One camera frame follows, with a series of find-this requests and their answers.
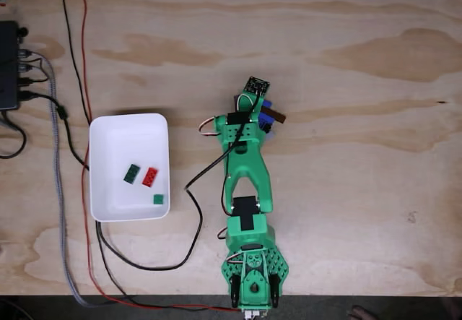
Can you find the red two-by-four lego brick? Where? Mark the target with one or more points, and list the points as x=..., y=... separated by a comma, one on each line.
x=150, y=176

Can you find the green two-by-two lego brick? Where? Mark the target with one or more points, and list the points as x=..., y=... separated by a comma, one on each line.
x=158, y=199

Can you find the white plastic bin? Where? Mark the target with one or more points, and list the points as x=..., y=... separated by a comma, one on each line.
x=119, y=136

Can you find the black usb hub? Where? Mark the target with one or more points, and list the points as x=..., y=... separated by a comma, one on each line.
x=8, y=67

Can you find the long brown lego brick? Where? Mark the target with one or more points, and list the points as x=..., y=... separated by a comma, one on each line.
x=276, y=115

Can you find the white connector board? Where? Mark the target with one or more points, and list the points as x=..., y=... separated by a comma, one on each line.
x=252, y=314

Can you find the dark green two-by-four lego brick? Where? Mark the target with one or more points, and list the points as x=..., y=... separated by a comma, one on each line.
x=131, y=173

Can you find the person's foot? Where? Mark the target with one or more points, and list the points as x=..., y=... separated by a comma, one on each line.
x=361, y=313

